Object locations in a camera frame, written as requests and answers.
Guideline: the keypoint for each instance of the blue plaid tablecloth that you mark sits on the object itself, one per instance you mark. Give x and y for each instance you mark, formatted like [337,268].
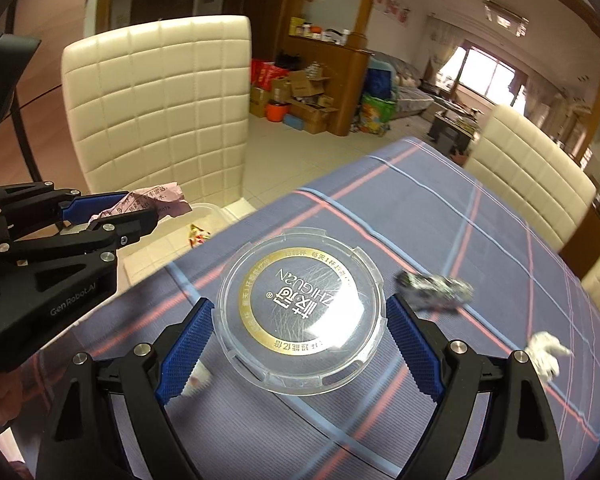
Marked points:
[480,240]

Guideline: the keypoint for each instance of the orange bucket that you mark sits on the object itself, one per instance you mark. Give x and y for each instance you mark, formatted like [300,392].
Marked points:
[276,112]

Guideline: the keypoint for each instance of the dark coffee table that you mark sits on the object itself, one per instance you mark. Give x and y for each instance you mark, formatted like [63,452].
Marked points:
[452,127]

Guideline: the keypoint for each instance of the window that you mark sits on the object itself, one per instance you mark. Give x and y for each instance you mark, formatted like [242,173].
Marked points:
[490,72]

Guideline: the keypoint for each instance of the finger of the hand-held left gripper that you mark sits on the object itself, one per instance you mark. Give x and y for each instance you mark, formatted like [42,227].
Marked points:
[95,205]
[130,225]

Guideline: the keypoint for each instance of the covered sofa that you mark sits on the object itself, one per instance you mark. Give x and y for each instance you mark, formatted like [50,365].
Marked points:
[415,100]

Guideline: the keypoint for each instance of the blue bag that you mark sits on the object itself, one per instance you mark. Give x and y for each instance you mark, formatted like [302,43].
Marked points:
[380,77]

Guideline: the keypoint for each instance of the pink wall decoration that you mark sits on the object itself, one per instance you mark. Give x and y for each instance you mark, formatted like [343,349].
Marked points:
[392,2]

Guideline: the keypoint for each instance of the crumpled silver wrapper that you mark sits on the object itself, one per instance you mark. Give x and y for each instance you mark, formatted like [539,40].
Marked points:
[435,290]

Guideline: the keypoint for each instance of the colourful printed bag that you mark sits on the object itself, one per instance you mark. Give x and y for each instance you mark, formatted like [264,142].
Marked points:
[377,112]

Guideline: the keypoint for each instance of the crumpled white tissue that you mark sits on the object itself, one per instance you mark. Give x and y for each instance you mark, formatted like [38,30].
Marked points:
[545,355]

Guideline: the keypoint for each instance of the row of small containers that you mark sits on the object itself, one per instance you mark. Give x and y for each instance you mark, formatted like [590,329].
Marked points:
[320,32]

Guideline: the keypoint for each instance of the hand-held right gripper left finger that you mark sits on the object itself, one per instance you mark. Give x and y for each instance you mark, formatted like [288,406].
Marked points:
[185,355]

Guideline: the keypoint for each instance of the person's left hand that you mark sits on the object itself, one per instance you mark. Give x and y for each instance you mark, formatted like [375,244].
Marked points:
[5,395]

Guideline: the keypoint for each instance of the large white quilted chair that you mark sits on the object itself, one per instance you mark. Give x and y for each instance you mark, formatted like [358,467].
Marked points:
[155,110]

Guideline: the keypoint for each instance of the colourful candy wrapper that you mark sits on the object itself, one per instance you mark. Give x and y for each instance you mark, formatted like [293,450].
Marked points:
[197,235]

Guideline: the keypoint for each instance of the pile of cardboard boxes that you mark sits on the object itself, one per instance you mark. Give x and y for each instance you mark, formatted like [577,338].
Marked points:
[305,95]

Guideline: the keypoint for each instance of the small white paper scrap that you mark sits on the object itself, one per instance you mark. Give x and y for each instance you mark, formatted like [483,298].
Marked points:
[198,379]

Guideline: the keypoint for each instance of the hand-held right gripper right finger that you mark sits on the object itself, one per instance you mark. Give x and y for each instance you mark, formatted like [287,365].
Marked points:
[415,345]

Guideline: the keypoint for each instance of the red bag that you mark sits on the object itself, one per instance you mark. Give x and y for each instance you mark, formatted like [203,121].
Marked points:
[262,74]

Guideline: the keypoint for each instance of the pink paper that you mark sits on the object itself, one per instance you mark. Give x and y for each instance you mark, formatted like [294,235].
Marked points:
[155,200]

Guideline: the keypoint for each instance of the clear plastic bin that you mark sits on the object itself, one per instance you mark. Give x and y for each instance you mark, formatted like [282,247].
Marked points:
[210,208]

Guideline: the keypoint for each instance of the ceiling lamp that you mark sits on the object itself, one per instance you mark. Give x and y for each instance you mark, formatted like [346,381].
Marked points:
[505,15]

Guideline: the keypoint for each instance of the patterned curtain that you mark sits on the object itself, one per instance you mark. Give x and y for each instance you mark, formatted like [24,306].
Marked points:
[442,45]

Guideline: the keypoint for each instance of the clear round plastic lid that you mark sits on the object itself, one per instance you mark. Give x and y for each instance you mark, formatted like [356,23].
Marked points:
[300,305]

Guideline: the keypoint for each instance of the wooden partition cabinet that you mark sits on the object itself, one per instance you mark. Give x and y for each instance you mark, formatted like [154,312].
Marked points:
[352,85]

